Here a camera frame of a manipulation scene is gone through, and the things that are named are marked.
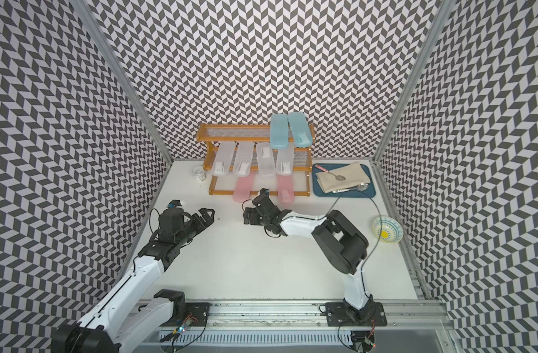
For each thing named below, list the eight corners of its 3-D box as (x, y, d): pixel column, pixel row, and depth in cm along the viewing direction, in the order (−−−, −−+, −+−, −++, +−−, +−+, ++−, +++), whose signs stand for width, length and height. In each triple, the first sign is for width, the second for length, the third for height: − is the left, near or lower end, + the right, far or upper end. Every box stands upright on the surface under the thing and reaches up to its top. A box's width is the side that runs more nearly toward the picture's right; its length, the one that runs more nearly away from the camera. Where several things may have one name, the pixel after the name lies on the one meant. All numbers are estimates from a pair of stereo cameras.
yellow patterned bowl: (368, 232, 96) (373, 225, 90) (373, 219, 100) (378, 211, 94) (394, 246, 92) (401, 239, 86) (398, 231, 96) (405, 224, 91)
